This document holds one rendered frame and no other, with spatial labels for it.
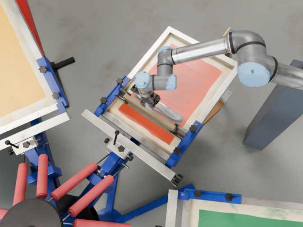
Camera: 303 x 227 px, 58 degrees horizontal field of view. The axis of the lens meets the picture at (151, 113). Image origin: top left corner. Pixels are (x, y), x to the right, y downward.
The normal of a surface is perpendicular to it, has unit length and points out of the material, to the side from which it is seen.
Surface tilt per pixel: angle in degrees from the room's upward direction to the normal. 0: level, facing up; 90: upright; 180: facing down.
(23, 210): 0
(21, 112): 32
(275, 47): 0
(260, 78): 86
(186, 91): 0
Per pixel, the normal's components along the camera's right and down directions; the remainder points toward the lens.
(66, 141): -0.11, -0.36
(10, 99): 0.11, 0.14
